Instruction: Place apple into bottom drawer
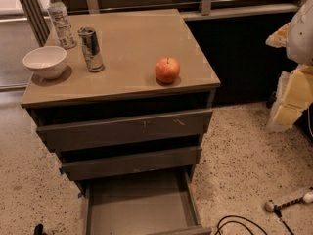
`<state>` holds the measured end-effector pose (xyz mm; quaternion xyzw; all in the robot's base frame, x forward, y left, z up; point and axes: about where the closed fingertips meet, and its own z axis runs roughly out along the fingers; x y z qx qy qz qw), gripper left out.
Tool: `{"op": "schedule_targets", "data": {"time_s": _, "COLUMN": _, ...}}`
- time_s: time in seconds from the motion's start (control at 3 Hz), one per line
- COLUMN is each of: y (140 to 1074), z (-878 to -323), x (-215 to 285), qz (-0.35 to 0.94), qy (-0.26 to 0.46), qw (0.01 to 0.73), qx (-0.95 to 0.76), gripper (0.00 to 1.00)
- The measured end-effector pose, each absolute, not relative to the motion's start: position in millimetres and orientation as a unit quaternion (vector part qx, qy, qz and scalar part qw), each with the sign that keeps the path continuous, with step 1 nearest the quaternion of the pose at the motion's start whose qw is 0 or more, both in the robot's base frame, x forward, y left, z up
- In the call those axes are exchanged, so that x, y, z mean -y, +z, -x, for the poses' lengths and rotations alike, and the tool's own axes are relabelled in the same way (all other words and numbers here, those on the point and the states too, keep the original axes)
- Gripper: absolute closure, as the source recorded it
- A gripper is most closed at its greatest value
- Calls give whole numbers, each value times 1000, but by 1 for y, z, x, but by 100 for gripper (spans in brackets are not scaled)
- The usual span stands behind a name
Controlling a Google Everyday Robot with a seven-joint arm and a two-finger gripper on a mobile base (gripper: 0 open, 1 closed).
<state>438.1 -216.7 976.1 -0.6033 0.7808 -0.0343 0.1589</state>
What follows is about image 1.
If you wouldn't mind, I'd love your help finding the silver drink can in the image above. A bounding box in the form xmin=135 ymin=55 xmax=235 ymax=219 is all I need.
xmin=77 ymin=27 xmax=104 ymax=72

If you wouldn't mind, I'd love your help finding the red apple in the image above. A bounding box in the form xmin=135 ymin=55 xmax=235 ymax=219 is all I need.
xmin=155 ymin=57 xmax=180 ymax=84

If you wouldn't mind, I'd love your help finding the black cable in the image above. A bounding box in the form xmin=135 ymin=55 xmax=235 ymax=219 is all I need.
xmin=214 ymin=209 xmax=296 ymax=235

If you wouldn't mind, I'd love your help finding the grey drawer cabinet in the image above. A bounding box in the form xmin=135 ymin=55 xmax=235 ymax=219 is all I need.
xmin=22 ymin=9 xmax=219 ymax=222

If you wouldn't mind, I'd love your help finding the grey open bottom drawer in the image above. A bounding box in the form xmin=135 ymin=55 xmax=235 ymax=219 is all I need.
xmin=83 ymin=168 xmax=212 ymax=235

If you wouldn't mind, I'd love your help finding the black object at floor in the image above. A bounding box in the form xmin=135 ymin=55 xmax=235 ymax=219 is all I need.
xmin=33 ymin=224 xmax=46 ymax=235

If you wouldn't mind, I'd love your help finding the grey middle drawer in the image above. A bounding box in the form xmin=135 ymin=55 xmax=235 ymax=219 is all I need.
xmin=62 ymin=146 xmax=202 ymax=181

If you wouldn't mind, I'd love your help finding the grey top drawer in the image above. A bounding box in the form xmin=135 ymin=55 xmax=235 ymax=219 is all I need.
xmin=37 ymin=109 xmax=212 ymax=151

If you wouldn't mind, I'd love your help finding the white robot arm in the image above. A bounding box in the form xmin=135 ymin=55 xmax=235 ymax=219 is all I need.
xmin=266 ymin=0 xmax=313 ymax=132

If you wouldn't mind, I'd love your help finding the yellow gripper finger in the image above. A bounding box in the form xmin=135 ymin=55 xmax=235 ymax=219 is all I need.
xmin=265 ymin=23 xmax=290 ymax=48
xmin=268 ymin=64 xmax=313 ymax=132

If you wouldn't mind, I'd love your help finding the clear plastic water bottle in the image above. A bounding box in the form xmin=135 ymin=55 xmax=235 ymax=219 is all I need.
xmin=47 ymin=0 xmax=76 ymax=49

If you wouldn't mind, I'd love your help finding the white ceramic bowl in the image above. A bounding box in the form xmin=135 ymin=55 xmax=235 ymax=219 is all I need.
xmin=22 ymin=46 xmax=67 ymax=79

